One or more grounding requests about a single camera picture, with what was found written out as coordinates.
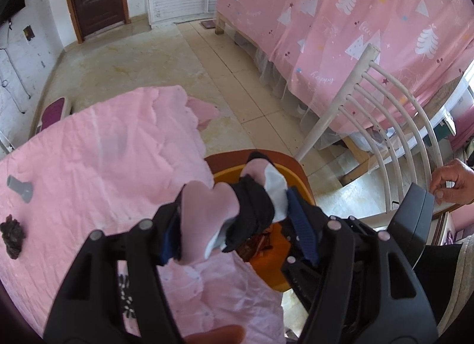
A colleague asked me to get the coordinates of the purple white step scale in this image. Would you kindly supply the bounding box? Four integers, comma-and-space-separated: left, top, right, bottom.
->
35, 97, 72, 134

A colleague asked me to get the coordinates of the orange yellow bin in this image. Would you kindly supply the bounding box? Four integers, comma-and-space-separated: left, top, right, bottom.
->
205, 149, 315, 293

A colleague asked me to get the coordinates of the pink tablecloth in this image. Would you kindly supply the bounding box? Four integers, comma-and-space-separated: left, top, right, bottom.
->
1, 86, 285, 343

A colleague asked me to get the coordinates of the person's left thumb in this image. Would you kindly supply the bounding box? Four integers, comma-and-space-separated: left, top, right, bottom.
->
184, 325, 246, 344

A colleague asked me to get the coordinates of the black plastic bag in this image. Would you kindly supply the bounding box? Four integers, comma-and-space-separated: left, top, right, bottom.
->
0, 215, 26, 260

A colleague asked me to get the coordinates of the white slatted chair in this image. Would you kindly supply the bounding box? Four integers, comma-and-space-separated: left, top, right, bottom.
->
296, 44, 443, 227

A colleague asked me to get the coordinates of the black white patterned patch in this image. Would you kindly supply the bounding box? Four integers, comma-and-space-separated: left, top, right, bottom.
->
118, 273, 136, 319

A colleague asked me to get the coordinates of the person's right hand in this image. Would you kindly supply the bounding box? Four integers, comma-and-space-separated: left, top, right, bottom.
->
429, 159, 474, 205

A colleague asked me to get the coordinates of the white metal rack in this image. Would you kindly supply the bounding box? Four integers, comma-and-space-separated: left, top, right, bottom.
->
0, 131, 15, 155

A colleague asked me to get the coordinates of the grey plastic tube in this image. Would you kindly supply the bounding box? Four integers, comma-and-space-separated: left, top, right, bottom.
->
7, 175, 33, 203

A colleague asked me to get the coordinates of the black white pink sock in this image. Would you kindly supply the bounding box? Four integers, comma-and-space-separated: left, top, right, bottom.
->
177, 152, 289, 265

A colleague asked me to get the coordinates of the pink tree-pattern bed curtain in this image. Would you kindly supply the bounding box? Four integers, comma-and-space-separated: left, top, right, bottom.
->
217, 0, 473, 115

